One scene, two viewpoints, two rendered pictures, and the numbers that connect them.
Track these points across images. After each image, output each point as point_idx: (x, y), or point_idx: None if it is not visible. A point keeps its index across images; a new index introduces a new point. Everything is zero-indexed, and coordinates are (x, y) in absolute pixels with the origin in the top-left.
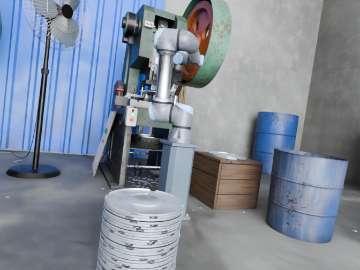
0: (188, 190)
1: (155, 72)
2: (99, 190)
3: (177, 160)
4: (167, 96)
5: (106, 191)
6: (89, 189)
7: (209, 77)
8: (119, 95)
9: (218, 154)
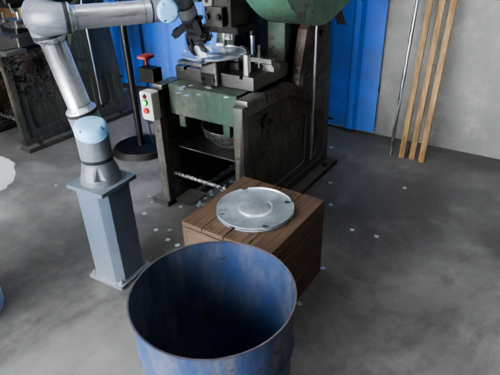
0: (116, 252)
1: (206, 10)
2: (139, 199)
3: (82, 207)
4: (73, 106)
5: (143, 202)
6: (135, 193)
7: (285, 13)
8: (144, 66)
9: (239, 202)
